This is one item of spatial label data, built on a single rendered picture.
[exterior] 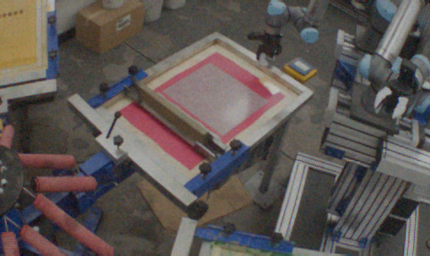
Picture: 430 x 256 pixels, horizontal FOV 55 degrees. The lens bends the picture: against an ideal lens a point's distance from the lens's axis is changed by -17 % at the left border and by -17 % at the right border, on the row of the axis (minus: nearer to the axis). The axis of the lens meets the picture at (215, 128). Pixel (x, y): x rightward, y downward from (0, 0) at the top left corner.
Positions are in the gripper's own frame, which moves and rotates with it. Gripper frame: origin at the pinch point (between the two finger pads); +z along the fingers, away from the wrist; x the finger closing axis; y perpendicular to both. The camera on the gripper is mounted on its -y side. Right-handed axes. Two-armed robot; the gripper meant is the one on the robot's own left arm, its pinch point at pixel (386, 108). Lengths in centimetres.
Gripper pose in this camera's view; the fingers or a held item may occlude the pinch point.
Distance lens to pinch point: 114.8
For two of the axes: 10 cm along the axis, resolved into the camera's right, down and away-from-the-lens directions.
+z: -6.5, 4.7, -5.9
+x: -7.6, -4.3, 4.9
